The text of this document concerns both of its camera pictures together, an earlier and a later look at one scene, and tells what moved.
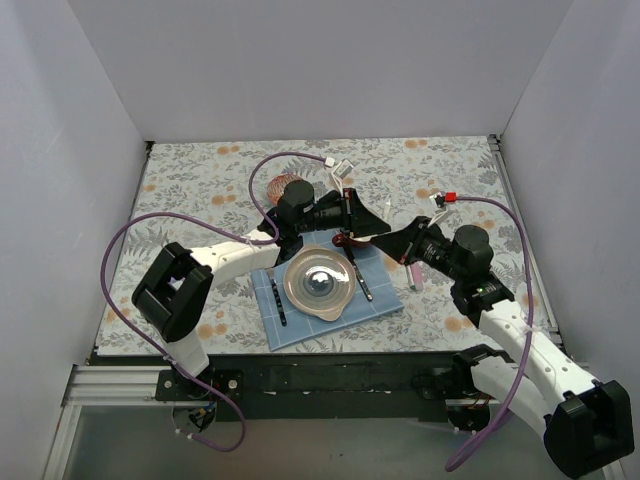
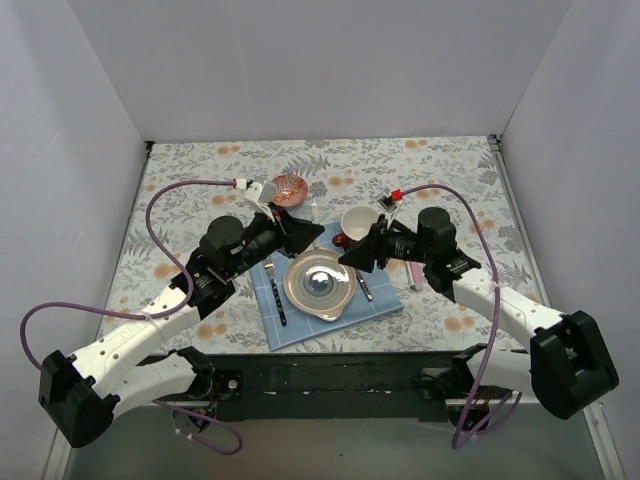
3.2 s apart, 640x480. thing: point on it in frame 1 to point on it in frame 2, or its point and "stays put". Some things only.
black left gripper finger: [358, 219] to [300, 233]
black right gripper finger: [397, 242] to [370, 250]
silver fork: [278, 299] stays put
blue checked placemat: [302, 325] stays put
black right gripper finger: [399, 249] to [364, 259]
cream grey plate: [320, 280] stays put
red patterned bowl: [277, 185] stays put
